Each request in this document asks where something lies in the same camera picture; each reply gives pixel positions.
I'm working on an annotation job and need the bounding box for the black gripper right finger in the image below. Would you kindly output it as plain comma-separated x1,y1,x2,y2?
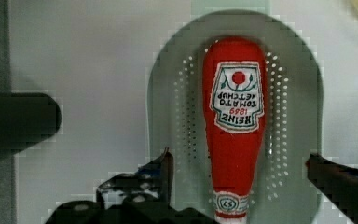
305,153,358,224

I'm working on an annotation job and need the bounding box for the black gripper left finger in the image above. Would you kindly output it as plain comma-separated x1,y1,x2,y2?
96,147,173,209

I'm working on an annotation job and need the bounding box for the red plush ketchup bottle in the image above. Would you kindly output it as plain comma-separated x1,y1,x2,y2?
202,36,268,224

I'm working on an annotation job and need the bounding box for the green oval strainer basket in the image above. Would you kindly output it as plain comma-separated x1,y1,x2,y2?
147,9,322,224

